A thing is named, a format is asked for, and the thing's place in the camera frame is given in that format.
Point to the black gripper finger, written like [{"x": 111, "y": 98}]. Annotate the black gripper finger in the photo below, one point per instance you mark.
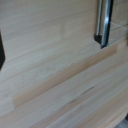
[{"x": 1, "y": 53}]

